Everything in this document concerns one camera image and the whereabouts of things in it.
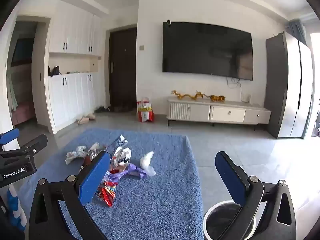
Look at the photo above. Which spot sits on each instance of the red yellow gift bag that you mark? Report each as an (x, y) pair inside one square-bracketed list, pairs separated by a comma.
[(145, 111)]

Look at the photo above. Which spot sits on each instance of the purple wrapper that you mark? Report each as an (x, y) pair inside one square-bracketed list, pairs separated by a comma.
[(136, 171)]

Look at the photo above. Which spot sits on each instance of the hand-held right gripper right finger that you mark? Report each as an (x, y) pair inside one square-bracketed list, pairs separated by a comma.
[(230, 177)]

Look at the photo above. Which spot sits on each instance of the white television cabinet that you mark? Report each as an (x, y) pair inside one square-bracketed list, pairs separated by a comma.
[(200, 111)]

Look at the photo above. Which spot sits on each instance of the small camera on television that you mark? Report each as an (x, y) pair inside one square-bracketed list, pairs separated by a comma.
[(169, 22)]

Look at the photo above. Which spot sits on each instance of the blue fuzzy table cloth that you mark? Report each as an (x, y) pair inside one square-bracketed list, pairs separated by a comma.
[(150, 200)]

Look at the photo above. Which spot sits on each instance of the pink bed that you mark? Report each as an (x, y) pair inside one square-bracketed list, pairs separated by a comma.
[(23, 112)]

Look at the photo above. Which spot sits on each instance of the golden dragon ornament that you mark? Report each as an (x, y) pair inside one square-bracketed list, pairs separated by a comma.
[(186, 95)]

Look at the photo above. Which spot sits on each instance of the white tissue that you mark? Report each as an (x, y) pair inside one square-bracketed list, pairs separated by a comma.
[(147, 162)]

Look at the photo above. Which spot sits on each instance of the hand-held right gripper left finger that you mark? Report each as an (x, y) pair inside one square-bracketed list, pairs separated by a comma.
[(95, 177)]

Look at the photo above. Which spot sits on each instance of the round white waste bin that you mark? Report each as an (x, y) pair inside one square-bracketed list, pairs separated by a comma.
[(220, 221)]

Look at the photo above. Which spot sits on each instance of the small silver white wrapper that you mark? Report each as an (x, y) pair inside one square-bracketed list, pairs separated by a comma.
[(94, 148)]

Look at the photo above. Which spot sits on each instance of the golden tiger ornament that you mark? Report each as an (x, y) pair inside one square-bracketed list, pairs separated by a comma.
[(218, 98)]

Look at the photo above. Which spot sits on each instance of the green hanging cloth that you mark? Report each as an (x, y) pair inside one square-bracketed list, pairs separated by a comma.
[(12, 92)]

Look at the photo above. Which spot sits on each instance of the white washing machine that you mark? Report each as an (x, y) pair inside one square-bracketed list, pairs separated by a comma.
[(316, 120)]

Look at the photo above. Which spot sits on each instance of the beige slippers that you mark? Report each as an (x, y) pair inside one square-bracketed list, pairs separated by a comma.
[(86, 118)]

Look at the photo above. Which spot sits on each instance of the red snack wrapper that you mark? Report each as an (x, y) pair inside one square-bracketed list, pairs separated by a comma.
[(108, 192)]

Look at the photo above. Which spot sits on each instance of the silver foil wrapper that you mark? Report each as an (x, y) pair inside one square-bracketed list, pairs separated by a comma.
[(121, 152)]

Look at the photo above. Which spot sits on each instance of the person's left hand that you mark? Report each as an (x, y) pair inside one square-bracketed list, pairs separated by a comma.
[(15, 205)]

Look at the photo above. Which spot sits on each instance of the dark shoes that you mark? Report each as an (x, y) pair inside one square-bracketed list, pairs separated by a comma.
[(102, 109)]

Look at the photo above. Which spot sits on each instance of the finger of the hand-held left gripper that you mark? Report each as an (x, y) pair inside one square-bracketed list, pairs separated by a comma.
[(8, 136), (35, 145)]

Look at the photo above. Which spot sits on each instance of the dark brown entrance door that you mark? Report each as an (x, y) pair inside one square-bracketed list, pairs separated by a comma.
[(123, 70)]

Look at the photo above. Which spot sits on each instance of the grey blue curtain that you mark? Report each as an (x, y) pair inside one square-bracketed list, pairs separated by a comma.
[(297, 31)]

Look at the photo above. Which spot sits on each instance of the white built-in cabinet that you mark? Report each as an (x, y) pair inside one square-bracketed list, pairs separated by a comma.
[(72, 32)]

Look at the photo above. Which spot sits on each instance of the grey silver refrigerator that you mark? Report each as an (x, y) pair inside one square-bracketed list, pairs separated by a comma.
[(287, 87)]

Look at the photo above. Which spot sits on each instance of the white wall outlet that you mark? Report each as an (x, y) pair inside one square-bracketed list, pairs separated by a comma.
[(246, 98)]

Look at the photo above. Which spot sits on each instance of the black bag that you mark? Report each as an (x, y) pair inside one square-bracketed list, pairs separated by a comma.
[(55, 71)]

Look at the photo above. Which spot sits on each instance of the large black television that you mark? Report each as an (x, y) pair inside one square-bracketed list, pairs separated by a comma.
[(207, 51)]

